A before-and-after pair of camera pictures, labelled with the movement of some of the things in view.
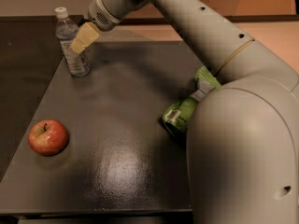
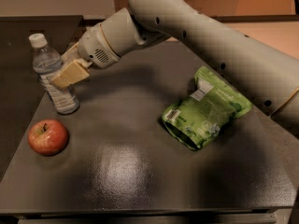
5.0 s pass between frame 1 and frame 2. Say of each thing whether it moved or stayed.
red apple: stayed
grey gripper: moved
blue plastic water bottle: moved
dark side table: stayed
